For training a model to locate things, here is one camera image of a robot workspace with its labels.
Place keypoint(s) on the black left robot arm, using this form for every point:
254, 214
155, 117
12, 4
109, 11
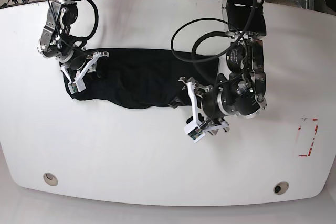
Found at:
243, 92

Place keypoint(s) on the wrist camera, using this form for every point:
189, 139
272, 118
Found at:
76, 86
194, 132

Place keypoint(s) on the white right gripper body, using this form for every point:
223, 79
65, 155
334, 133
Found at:
80, 65

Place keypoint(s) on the right table grommet hole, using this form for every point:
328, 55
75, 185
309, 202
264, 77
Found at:
280, 188

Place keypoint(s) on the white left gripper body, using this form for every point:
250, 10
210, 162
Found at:
204, 111

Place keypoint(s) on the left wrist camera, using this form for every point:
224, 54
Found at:
194, 132

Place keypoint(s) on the red tape rectangle marking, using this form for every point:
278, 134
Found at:
306, 136

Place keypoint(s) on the table grommet hole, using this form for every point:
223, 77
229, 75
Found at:
280, 188
50, 179

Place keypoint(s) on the left table grommet hole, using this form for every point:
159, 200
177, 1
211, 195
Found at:
50, 179

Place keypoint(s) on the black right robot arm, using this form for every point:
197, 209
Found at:
57, 42

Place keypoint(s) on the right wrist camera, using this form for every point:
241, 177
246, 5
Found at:
76, 86

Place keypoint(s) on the black T-shirt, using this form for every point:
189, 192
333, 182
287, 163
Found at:
142, 78

